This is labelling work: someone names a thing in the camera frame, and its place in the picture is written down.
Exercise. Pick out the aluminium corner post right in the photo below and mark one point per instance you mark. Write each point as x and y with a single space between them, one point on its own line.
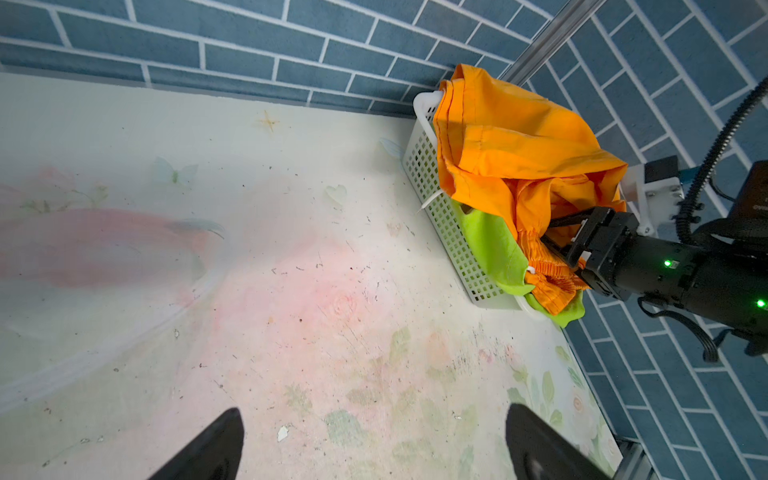
569 19

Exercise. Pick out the orange shorts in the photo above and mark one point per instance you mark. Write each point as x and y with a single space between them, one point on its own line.
513 154

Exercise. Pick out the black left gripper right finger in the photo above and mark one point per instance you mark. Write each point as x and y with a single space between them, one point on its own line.
537 451

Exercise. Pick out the white plastic laundry basket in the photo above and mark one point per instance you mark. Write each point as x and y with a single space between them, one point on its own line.
420 165

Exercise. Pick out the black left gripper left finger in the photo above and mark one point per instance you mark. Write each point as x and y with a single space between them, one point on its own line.
215 453

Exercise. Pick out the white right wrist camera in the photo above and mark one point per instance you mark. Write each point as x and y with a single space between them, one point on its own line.
654 190

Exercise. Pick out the neon green shorts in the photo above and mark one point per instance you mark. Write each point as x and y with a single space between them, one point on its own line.
501 258

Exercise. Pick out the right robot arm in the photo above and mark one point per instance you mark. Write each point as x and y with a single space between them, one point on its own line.
722 276

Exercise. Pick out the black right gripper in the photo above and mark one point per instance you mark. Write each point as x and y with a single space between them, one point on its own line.
595 248

